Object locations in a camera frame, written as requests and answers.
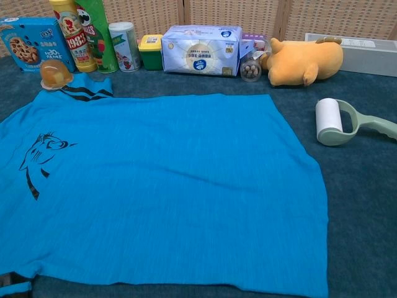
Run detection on yellow bottle with red label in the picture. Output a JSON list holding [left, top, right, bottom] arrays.
[[48, 0, 99, 74]]

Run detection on blue t-shirt with cat print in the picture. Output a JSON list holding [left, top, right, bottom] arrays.
[[0, 76, 329, 298]]

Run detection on green Pringles can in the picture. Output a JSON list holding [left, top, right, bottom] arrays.
[[74, 0, 120, 75]]

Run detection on clear jar of nuts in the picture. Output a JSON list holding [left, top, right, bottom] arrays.
[[240, 51, 264, 83]]

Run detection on purple box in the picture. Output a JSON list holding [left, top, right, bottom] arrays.
[[241, 32, 269, 53]]

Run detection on green box with yellow lid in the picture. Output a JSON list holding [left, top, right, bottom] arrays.
[[137, 34, 164, 71]]

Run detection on green lint roller white roll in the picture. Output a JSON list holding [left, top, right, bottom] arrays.
[[315, 97, 397, 147]]

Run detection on amber jelly cup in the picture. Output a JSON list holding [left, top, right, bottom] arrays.
[[39, 60, 74, 90]]

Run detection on orange plush toy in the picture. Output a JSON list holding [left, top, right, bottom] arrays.
[[259, 36, 344, 88]]

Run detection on blue cookie box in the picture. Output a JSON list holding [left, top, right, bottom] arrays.
[[0, 17, 77, 75]]

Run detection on blue white tissue pack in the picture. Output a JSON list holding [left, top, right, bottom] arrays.
[[161, 25, 254, 78]]

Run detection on long white grey box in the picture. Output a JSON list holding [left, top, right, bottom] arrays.
[[305, 32, 397, 78]]

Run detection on small white green can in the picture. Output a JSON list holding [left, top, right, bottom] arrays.
[[108, 22, 142, 73]]

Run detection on woven wicker folding screen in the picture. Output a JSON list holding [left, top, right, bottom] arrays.
[[0, 0, 397, 60]]

